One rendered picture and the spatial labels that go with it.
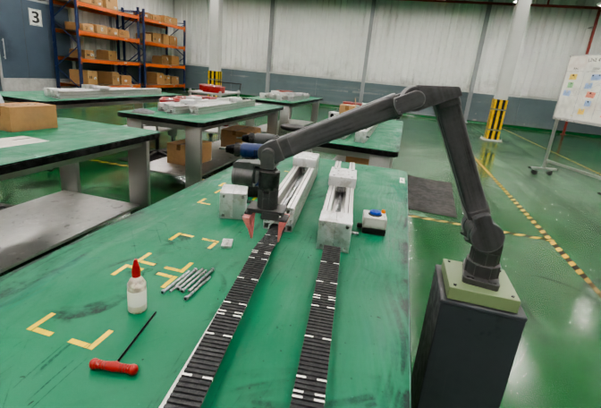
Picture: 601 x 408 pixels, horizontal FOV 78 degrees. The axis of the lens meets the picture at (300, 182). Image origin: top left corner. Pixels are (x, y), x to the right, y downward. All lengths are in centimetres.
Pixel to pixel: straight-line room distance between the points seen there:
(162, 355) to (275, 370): 21
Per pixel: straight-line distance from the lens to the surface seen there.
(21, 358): 85
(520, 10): 1148
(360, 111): 93
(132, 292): 85
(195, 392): 66
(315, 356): 72
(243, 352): 77
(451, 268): 112
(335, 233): 113
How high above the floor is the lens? 129
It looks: 16 degrees down
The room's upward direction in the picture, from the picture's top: 5 degrees clockwise
